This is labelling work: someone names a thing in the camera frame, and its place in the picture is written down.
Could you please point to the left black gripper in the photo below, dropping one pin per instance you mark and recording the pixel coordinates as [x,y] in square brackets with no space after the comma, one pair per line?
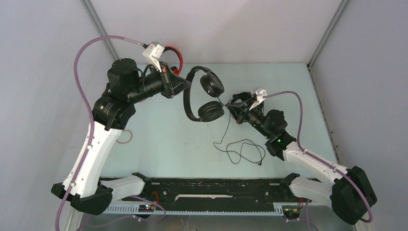
[172,83]

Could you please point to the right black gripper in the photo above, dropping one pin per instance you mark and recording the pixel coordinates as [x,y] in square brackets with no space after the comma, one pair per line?
[240,110]

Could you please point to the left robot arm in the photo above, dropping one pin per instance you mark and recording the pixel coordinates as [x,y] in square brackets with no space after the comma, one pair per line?
[127,86]

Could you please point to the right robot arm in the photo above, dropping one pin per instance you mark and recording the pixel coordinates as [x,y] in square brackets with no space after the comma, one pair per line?
[318,162]

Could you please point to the red headphones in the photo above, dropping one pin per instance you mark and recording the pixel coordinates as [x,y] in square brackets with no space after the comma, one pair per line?
[174,57]

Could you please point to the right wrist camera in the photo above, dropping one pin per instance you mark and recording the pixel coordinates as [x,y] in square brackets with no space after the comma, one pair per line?
[259,94]

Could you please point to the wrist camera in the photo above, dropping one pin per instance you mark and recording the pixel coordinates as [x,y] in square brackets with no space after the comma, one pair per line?
[152,53]
[259,94]

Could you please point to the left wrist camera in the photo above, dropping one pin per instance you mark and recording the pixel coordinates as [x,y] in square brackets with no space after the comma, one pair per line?
[152,53]

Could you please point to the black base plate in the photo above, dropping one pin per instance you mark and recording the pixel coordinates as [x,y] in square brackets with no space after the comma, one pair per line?
[216,195]

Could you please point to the aluminium frame rail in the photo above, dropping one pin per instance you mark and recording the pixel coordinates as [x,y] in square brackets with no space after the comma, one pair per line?
[99,202]

